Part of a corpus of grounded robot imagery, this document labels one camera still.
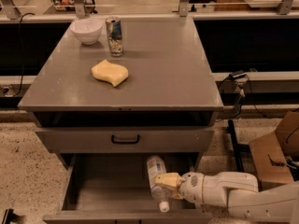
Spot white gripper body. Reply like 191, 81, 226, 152
179, 172, 205, 203

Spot clear plastic water bottle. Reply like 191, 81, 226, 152
147, 156, 171, 213

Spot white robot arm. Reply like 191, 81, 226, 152
155, 172, 299, 224

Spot grey cabinet with counter top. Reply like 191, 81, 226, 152
17, 15, 224, 170

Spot open grey middle drawer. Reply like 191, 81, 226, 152
43, 154, 212, 224

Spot closed grey top drawer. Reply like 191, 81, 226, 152
36, 127, 214, 153

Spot black floor stand bar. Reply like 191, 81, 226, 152
227, 119, 244, 172

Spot brown cardboard box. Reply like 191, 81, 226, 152
249, 112, 299, 190

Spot yellow sponge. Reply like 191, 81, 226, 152
92, 60, 129, 87

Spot black object bottom left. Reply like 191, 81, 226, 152
1, 208, 23, 224

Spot tall metal drink can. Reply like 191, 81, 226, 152
106, 17, 123, 57

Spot white bowl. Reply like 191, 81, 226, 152
69, 18, 103, 45

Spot black drawer handle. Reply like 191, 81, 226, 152
110, 134, 140, 145

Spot black power adapter with cables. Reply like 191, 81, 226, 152
213, 70, 253, 122

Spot metal railing post right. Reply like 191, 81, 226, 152
277, 0, 293, 15

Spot black cable on left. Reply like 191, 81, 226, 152
2, 12, 36, 97

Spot metal railing post far left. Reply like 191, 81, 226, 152
0, 0, 21, 20

